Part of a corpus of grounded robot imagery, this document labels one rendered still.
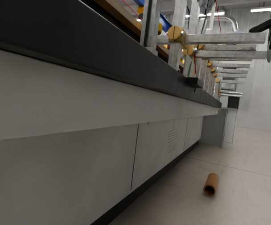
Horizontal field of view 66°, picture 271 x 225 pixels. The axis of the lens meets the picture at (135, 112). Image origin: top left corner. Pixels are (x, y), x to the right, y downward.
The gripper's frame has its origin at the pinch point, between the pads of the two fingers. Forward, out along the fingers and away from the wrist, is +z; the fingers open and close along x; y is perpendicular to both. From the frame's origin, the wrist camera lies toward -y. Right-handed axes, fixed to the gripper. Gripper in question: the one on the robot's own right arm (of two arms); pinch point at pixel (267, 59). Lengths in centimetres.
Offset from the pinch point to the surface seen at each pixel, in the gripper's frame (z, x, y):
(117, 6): -6, -47, -49
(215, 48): -11.1, 23.4, -25.1
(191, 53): -0.3, -8.4, -31.5
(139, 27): -5, -29, -49
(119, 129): 38, -29, -53
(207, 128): 56, 263, -48
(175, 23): -5.6, -30.8, -33.9
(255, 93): -65, 881, 57
